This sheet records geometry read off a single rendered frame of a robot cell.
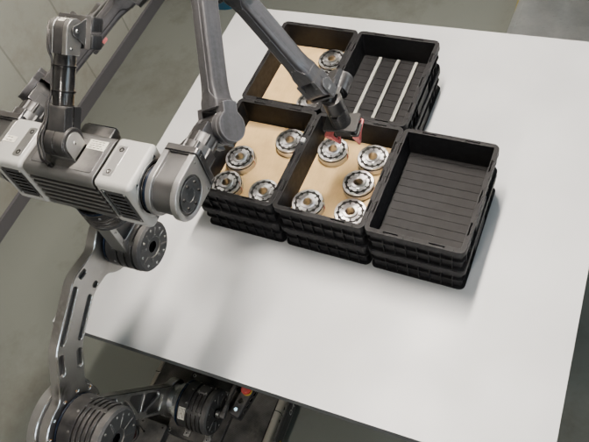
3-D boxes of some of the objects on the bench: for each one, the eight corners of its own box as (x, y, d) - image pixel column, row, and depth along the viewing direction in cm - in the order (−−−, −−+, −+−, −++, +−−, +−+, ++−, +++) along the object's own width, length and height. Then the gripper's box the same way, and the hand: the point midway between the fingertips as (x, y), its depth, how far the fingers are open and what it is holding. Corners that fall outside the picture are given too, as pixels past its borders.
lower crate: (408, 171, 232) (407, 149, 222) (329, 154, 243) (323, 132, 233) (442, 88, 250) (441, 64, 240) (365, 76, 261) (362, 53, 251)
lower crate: (464, 293, 203) (464, 274, 193) (370, 267, 214) (366, 248, 204) (496, 189, 221) (499, 167, 211) (408, 171, 232) (407, 149, 222)
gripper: (315, 118, 190) (330, 151, 203) (351, 118, 186) (365, 152, 198) (322, 99, 193) (337, 132, 205) (357, 100, 189) (370, 133, 201)
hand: (350, 140), depth 201 cm, fingers open, 6 cm apart
